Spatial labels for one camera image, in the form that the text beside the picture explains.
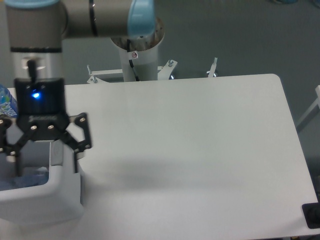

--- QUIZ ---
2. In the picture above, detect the white frame at right edge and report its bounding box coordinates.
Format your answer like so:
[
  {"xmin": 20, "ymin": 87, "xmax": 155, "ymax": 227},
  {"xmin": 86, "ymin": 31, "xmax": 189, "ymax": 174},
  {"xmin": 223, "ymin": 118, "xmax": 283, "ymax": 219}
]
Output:
[{"xmin": 296, "ymin": 85, "xmax": 320, "ymax": 133}]

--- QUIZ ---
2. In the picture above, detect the clear plastic bottle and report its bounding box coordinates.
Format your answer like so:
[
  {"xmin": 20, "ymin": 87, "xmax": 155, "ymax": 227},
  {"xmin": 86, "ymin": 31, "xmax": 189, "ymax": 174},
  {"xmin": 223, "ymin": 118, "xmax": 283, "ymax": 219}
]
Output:
[{"xmin": 0, "ymin": 167, "xmax": 50, "ymax": 191}]

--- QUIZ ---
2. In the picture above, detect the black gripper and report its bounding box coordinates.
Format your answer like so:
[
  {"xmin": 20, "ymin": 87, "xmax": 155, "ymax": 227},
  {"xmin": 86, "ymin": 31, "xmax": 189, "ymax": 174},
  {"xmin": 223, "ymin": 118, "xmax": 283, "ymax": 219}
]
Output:
[{"xmin": 0, "ymin": 78, "xmax": 92, "ymax": 177}]

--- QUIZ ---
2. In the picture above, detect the blue labelled water bottle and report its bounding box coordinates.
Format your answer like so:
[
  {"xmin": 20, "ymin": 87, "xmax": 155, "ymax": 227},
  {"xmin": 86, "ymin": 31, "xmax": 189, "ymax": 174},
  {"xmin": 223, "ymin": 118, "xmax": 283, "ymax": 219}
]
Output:
[{"xmin": 0, "ymin": 84, "xmax": 18, "ymax": 118}]

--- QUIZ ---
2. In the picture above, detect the white plastic trash can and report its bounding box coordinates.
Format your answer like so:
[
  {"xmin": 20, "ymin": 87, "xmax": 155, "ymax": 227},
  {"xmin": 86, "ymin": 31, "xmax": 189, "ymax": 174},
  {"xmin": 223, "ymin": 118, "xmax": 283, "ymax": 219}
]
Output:
[{"xmin": 0, "ymin": 140, "xmax": 84, "ymax": 225}]

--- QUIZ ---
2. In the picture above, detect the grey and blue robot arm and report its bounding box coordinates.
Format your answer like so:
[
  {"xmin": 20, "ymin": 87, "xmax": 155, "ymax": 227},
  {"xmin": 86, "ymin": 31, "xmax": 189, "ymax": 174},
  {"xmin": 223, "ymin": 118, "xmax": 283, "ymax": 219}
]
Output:
[{"xmin": 0, "ymin": 0, "xmax": 156, "ymax": 176}]

